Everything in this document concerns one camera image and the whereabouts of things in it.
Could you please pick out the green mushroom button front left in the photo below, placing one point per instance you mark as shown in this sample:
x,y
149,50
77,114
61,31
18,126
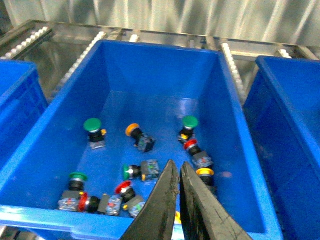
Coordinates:
x,y
70,198

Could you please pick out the blue far left plastic bin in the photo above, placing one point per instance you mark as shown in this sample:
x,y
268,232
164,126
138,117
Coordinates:
x,y
22,102

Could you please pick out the green push button with selector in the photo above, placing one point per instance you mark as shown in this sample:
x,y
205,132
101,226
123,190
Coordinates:
x,y
147,170

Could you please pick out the yellow push button switch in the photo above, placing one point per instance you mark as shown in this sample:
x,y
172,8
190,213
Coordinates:
x,y
143,142

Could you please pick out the yellow black button at edge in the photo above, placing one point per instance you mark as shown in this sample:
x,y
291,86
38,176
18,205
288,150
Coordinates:
x,y
177,218

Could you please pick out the green mushroom button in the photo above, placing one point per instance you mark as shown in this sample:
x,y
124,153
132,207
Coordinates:
x,y
95,132
70,198
189,122

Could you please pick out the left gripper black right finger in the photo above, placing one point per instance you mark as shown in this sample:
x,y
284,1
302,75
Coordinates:
x,y
202,215

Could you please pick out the metal roller rack frame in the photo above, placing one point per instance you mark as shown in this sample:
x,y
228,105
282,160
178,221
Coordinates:
x,y
62,47

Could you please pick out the blue middle plastic bin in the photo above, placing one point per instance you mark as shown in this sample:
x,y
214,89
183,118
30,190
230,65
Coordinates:
x,y
282,110

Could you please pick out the red button front lying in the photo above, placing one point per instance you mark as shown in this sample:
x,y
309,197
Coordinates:
x,y
105,205

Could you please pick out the red push button right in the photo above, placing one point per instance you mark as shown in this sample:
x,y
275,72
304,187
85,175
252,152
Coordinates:
x,y
199,157

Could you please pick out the blue plastic bin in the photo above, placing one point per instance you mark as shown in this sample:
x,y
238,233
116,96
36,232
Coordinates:
x,y
22,102
282,110
140,125

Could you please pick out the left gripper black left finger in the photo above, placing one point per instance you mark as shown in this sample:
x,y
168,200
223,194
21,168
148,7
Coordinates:
x,y
156,219

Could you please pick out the yellow mushroom button right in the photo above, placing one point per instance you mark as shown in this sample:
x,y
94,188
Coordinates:
x,y
206,175

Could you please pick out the green mushroom button right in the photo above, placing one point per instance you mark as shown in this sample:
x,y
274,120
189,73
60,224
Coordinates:
x,y
189,122

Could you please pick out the red selector button front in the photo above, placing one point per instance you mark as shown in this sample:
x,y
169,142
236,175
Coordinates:
x,y
132,202

